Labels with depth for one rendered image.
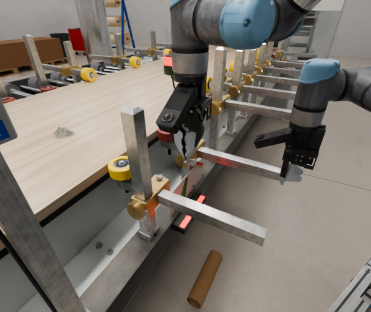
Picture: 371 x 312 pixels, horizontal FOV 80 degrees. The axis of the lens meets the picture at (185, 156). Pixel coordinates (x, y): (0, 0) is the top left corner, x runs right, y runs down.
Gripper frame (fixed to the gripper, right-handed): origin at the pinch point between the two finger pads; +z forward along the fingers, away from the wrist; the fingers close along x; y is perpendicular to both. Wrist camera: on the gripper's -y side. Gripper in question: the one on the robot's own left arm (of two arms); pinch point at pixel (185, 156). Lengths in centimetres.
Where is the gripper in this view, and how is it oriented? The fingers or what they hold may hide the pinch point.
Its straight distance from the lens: 56.8
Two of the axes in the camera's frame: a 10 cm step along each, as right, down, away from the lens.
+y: 4.8, -4.8, 7.3
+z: 0.0, 8.4, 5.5
